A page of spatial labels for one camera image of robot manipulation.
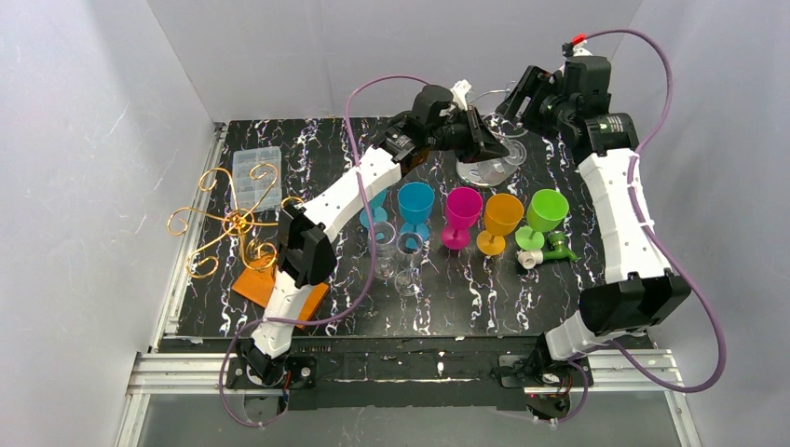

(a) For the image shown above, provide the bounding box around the pink wine glass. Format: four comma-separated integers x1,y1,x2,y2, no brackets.
441,187,483,251

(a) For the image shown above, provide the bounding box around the orange wine glass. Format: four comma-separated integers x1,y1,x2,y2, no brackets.
476,193,524,256

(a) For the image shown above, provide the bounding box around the blue wine glass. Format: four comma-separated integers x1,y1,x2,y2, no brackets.
397,182,435,243
358,189,388,230

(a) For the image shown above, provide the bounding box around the green wine glass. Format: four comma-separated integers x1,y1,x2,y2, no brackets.
515,189,569,251

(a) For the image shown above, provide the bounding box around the clear wine glass front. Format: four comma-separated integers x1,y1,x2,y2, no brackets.
394,232,424,296

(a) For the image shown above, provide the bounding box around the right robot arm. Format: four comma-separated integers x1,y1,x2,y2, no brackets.
497,43,690,377

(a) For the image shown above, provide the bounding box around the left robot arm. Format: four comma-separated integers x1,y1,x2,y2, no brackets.
237,80,507,379

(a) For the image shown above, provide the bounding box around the upright blue wine glass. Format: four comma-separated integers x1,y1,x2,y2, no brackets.
358,189,388,230

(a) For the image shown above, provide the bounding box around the green white pipe fitting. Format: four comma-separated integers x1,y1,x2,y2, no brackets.
516,231,579,270

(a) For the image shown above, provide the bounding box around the clear plastic organizer box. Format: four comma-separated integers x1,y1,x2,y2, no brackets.
231,146,282,212

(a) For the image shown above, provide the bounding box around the silver wire glass rack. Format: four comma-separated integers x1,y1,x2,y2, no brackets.
456,111,526,187

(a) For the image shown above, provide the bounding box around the gold wire rack wooden base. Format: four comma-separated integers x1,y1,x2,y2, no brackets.
166,161,330,322

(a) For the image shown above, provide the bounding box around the aluminium base frame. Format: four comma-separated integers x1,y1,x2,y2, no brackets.
116,339,701,446

